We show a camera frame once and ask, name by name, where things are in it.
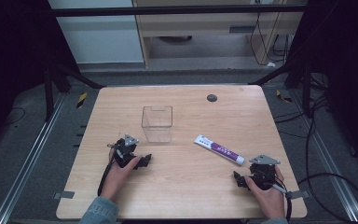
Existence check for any person's right hand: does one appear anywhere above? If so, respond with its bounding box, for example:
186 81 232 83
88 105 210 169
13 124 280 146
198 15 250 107
244 166 286 219

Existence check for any black horizontal bar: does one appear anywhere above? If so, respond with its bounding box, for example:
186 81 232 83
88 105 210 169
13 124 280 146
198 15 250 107
48 4 309 18

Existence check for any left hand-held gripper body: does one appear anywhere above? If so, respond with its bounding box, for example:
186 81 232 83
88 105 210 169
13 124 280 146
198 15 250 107
106 133 143 169

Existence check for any black floor cable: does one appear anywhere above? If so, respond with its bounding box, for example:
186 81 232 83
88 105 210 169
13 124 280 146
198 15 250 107
273 96 330 139

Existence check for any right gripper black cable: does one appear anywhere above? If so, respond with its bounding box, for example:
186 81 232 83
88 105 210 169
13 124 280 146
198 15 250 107
273 172 358 224

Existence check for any yellow black striped tape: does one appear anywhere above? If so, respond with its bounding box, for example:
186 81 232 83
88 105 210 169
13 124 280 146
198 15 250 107
76 91 89 109
275 89 293 104

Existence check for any white cabinet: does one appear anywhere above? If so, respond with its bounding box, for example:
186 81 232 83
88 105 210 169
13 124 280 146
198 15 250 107
48 0 145 64

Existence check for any clear plastic container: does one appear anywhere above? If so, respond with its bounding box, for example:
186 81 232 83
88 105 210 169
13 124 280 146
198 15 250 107
141 105 173 144

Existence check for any person's denim sleeve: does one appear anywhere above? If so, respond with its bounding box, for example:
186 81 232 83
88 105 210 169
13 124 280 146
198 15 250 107
78 196 119 224
260 217 290 224

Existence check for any white purple toothpaste tube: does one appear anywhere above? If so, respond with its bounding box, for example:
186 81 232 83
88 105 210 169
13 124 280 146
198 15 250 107
193 134 245 166

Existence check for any wooden desk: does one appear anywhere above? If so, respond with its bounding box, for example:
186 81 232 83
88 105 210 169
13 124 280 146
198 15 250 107
132 0 309 68

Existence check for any black metal stand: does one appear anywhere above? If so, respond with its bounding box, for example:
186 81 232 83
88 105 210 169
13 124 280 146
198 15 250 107
41 59 106 122
250 59 316 119

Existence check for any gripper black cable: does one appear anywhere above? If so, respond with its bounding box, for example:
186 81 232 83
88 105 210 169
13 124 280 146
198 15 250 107
97 158 115 197
273 172 358 224

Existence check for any black hanging cable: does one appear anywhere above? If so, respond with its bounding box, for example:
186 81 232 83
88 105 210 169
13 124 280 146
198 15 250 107
249 12 290 66

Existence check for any person's left denim sleeve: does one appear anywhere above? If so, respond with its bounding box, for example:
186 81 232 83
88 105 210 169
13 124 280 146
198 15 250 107
78 196 119 224

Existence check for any grey table bracket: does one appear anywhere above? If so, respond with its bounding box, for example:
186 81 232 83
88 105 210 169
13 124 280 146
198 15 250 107
286 189 310 200
53 190 76 200

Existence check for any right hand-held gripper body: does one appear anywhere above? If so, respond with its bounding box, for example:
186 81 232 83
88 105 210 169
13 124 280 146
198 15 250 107
244 154 282 191

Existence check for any person's left hand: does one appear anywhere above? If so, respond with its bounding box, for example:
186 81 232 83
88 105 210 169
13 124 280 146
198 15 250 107
100 148 143 203

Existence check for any person's right denim sleeve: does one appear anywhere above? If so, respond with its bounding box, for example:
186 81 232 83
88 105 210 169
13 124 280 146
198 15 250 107
260 217 290 224

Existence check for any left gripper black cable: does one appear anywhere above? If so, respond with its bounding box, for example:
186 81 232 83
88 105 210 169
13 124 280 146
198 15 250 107
97 158 115 197

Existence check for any aluminium floor rail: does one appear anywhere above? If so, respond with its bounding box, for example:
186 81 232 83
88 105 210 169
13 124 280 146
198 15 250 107
0 92 68 224
288 88 358 222

